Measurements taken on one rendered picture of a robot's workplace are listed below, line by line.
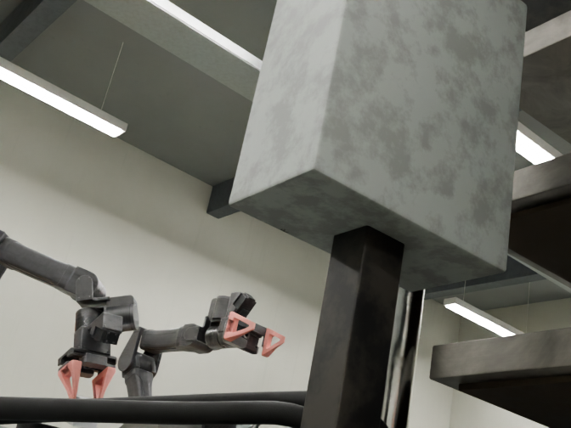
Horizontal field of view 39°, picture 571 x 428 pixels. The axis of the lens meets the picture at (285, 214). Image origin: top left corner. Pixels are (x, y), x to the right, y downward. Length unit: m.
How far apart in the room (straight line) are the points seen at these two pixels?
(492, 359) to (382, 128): 0.38
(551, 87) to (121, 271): 6.74
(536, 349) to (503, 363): 0.05
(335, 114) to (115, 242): 7.10
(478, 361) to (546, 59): 0.49
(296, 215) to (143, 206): 7.23
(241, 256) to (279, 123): 7.78
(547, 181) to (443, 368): 0.30
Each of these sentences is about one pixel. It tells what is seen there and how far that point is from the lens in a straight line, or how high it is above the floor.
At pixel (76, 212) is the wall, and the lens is 7.79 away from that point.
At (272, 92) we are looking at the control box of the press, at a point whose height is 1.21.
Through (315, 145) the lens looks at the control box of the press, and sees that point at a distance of 0.83.
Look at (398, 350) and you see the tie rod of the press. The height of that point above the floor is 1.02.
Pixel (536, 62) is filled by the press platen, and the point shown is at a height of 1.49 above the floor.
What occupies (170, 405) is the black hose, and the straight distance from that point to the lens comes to 1.10.
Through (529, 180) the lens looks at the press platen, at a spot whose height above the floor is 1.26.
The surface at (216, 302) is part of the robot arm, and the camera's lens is 2.03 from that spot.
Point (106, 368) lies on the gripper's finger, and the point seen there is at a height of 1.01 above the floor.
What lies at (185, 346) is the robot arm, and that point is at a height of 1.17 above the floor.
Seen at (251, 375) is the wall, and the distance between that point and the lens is 8.59.
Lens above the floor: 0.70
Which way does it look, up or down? 24 degrees up
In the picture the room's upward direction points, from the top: 12 degrees clockwise
